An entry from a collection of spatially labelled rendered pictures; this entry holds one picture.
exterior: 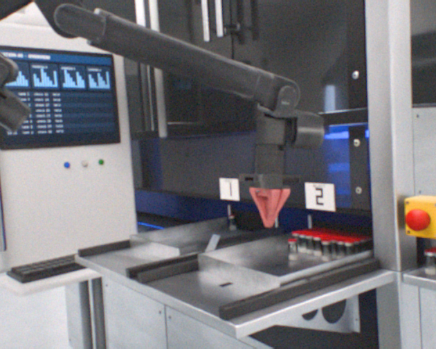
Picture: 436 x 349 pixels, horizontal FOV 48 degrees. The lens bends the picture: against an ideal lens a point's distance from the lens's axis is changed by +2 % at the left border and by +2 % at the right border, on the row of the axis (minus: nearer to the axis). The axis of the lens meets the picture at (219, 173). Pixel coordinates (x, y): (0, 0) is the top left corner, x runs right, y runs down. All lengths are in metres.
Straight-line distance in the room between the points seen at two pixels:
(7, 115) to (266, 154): 0.61
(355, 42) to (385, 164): 0.26
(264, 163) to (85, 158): 0.91
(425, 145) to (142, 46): 0.62
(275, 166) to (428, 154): 0.36
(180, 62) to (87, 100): 0.92
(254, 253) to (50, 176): 0.76
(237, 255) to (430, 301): 0.42
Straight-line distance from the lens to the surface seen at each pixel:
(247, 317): 0.82
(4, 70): 1.19
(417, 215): 0.96
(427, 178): 1.11
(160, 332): 1.92
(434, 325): 1.19
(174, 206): 1.82
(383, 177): 1.03
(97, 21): 0.76
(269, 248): 1.22
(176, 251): 1.17
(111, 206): 1.75
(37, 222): 1.65
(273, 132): 0.90
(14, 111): 1.21
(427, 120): 1.11
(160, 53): 0.81
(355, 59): 1.08
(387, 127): 1.02
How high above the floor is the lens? 1.17
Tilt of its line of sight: 4 degrees down
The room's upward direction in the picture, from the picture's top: 4 degrees counter-clockwise
